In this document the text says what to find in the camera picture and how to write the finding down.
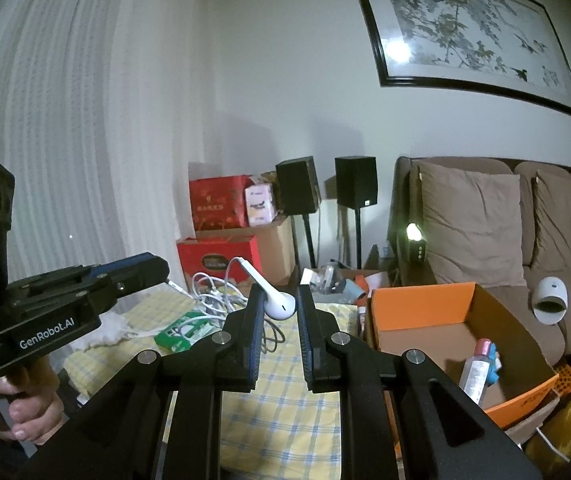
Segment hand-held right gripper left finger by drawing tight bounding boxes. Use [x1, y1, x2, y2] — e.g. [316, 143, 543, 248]
[18, 282, 266, 480]

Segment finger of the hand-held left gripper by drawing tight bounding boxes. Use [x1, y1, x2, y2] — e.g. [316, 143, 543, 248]
[86, 254, 159, 281]
[116, 260, 170, 303]

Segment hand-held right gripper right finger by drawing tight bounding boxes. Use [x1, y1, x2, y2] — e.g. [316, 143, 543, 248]
[298, 284, 543, 480]

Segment white earphones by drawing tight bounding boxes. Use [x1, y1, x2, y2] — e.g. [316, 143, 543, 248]
[186, 256, 299, 356]

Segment white fluffy duster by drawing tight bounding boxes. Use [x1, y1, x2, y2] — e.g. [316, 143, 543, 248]
[78, 310, 141, 351]

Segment orange cardboard box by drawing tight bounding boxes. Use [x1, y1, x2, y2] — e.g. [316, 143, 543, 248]
[365, 282, 561, 428]

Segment clear bottle pink cap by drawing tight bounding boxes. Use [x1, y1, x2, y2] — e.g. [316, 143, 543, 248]
[458, 338, 496, 403]

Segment blue funnel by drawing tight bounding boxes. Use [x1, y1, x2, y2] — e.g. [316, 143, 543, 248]
[488, 345, 503, 386]

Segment person's left hand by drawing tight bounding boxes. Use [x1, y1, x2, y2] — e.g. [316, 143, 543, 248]
[0, 357, 66, 446]

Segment green drink carton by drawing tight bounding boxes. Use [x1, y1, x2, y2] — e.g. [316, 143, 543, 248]
[154, 311, 216, 352]

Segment open bag of clutter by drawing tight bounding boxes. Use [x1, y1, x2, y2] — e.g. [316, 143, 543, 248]
[299, 259, 391, 306]

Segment red gift box pictured label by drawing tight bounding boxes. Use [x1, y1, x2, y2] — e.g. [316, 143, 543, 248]
[176, 235, 264, 291]

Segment yellow checked tablecloth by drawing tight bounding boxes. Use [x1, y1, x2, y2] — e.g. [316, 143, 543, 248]
[63, 290, 361, 476]

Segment brown cardboard box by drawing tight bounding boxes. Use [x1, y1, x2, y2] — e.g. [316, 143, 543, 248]
[196, 215, 296, 286]

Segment black speaker stand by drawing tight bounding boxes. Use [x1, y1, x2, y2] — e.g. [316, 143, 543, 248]
[301, 214, 316, 268]
[354, 206, 363, 268]

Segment red gift box gold print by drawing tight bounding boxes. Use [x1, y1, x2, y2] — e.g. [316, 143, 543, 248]
[189, 175, 254, 231]

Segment black lit lantern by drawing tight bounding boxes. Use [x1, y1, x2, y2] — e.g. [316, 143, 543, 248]
[403, 221, 429, 263]

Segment black speaker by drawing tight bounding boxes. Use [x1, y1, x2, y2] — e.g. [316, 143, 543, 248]
[334, 156, 379, 208]
[276, 156, 321, 216]

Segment white curtain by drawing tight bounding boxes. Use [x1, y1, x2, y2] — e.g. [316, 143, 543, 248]
[0, 0, 221, 311]

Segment large brown cushion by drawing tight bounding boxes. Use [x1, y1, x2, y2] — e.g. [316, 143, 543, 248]
[417, 161, 529, 288]

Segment white dome lamp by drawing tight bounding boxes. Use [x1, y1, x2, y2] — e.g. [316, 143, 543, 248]
[533, 276, 569, 326]

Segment medium brown cushion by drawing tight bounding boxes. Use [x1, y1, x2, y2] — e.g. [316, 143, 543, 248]
[530, 170, 571, 271]

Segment framed ink painting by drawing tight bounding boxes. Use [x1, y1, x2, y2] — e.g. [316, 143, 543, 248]
[345, 0, 571, 121]

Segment white cable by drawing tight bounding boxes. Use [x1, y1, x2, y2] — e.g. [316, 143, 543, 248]
[535, 425, 571, 463]

